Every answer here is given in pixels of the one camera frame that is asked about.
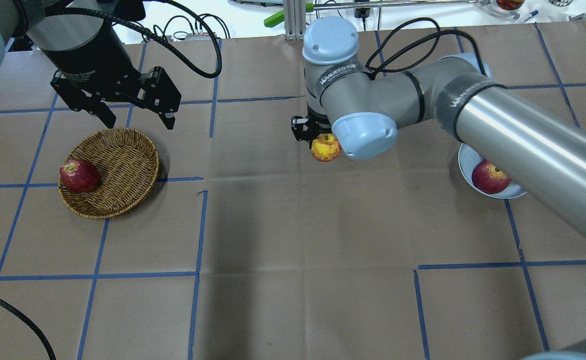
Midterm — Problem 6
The red yellow apple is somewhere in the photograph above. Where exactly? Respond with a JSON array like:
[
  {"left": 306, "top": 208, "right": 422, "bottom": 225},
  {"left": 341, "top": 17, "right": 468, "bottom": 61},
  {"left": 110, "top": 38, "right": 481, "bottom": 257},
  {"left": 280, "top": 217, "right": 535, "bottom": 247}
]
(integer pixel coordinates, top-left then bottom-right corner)
[{"left": 310, "top": 133, "right": 342, "bottom": 162}]

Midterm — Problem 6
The woven wicker basket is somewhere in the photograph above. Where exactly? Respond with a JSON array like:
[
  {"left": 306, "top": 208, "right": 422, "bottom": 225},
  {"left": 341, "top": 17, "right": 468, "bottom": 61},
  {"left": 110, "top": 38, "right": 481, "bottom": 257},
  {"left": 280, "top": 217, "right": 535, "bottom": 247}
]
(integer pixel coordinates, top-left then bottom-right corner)
[{"left": 58, "top": 127, "right": 160, "bottom": 220}]

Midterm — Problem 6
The dark red apple in basket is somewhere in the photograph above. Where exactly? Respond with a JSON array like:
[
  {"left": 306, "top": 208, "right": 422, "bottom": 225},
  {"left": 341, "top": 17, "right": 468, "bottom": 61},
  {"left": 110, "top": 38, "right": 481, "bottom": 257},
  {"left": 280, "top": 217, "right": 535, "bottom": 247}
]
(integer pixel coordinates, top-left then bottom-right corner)
[{"left": 59, "top": 158, "right": 100, "bottom": 193}]

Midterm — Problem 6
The light blue plate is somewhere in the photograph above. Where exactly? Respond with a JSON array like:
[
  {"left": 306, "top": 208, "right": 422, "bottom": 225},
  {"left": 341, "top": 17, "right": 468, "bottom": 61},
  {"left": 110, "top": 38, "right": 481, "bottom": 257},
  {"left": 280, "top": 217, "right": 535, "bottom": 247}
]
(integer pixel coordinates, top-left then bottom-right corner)
[{"left": 458, "top": 143, "right": 527, "bottom": 199}]

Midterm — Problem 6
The red apple on plate back-left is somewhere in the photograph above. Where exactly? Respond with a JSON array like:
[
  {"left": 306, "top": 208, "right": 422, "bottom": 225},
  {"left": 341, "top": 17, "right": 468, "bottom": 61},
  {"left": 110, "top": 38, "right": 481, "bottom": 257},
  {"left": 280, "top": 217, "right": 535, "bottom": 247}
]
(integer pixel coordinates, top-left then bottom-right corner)
[{"left": 471, "top": 159, "right": 512, "bottom": 195}]

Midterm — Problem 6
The blue white pen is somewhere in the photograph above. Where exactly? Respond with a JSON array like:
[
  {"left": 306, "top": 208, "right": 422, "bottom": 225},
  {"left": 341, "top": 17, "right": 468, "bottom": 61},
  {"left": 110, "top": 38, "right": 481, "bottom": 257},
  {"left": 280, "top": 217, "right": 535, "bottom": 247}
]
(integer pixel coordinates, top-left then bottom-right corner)
[{"left": 514, "top": 9, "right": 539, "bottom": 24}]

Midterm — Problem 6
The reach grabber stick green handle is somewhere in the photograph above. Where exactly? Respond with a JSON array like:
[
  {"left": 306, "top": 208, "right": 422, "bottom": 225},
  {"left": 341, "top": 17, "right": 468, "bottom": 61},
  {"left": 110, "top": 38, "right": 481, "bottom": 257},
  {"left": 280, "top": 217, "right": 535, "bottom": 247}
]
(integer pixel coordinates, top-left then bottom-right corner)
[{"left": 264, "top": 0, "right": 493, "bottom": 28}]

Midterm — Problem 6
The aluminium frame post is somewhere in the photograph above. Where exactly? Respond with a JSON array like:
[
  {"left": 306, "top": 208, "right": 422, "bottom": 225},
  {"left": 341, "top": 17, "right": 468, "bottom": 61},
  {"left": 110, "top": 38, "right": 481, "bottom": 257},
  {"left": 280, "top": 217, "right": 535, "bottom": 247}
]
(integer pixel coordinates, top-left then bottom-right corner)
[{"left": 283, "top": 0, "right": 307, "bottom": 42}]

